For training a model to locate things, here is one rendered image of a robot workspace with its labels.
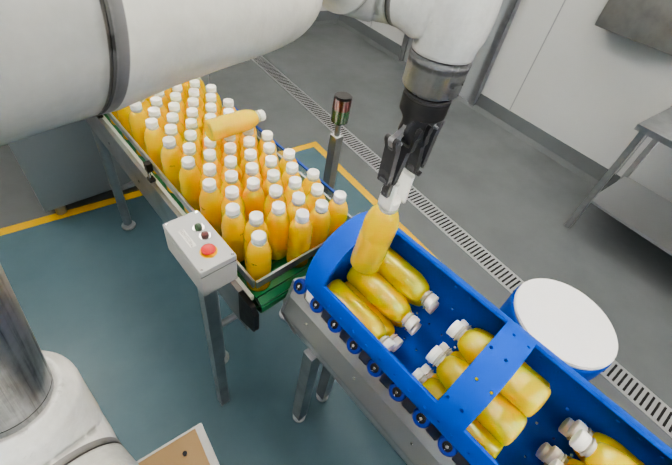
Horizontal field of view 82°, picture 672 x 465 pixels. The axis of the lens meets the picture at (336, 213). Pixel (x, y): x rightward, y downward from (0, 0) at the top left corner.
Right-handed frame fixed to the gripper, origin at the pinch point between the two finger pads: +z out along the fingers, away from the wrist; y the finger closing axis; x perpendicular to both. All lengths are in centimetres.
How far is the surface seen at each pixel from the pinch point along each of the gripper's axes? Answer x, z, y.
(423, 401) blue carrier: -26.6, 33.1, -8.7
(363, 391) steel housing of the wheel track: -14, 56, -7
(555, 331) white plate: -38, 39, 37
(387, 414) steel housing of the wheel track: -22, 55, -7
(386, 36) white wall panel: 296, 125, 367
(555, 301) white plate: -34, 39, 47
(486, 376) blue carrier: -31.8, 21.4, -1.8
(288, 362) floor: 33, 143, 10
